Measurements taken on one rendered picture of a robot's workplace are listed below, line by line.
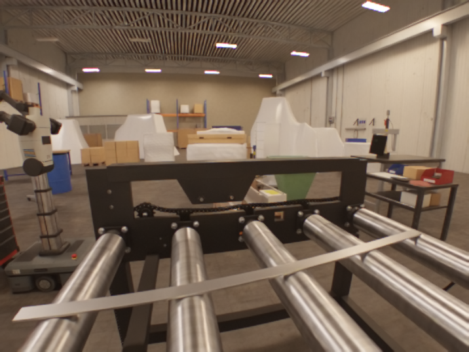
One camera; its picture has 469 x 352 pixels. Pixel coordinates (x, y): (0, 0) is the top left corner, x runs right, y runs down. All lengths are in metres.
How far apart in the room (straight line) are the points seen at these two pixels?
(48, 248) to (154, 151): 7.00
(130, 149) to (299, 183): 6.86
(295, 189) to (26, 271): 3.34
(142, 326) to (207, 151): 3.80
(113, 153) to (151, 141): 1.46
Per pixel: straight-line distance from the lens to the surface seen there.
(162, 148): 8.95
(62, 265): 2.29
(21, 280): 2.51
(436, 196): 3.44
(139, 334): 0.70
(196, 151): 4.36
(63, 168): 6.08
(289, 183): 3.53
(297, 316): 0.60
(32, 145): 2.23
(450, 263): 1.00
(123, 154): 9.02
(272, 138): 4.61
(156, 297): 0.58
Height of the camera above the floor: 1.29
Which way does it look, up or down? 11 degrees down
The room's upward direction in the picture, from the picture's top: straight up
